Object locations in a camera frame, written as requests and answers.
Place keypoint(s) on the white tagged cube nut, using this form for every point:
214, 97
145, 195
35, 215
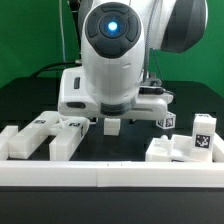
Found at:
168, 122

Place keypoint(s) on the white U-shaped fence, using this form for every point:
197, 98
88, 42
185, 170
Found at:
105, 174

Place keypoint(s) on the white chair seat part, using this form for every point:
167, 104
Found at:
174, 149

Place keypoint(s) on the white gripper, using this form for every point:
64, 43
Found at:
74, 100

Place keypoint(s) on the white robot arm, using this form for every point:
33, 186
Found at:
116, 37

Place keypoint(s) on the white chair back part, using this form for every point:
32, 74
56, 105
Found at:
68, 133

